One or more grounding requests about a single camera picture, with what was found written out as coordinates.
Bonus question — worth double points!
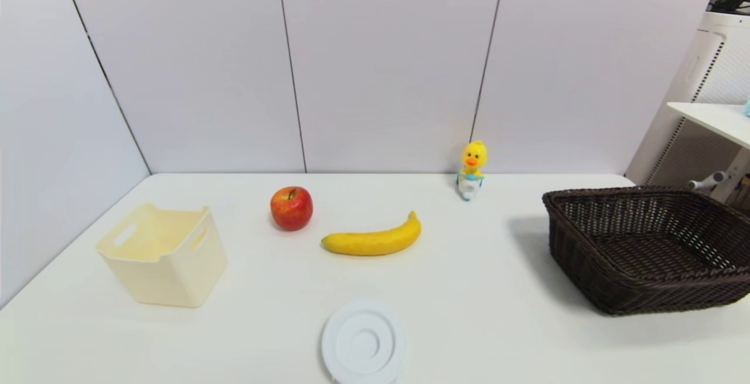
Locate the red apple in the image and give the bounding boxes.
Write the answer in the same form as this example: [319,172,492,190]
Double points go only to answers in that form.
[270,186,313,232]

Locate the cream plastic storage bin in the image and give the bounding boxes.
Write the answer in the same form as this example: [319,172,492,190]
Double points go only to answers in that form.
[96,202,228,308]

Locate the yellow banana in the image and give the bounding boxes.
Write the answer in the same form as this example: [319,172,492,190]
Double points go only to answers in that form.
[321,211,422,257]

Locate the yellow duck toy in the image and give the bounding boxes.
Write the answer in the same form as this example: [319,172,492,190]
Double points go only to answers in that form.
[456,140,488,201]

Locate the white round plate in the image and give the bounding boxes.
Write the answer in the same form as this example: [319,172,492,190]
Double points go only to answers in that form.
[321,300,407,384]

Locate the dark brown wicker basket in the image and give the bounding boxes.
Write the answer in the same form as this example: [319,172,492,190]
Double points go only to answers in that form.
[542,186,750,316]

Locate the white side table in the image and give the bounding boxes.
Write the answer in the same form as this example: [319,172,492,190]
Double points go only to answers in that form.
[667,101,750,203]

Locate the grey table crank handle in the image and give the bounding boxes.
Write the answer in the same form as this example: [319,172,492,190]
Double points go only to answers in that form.
[687,171,729,191]

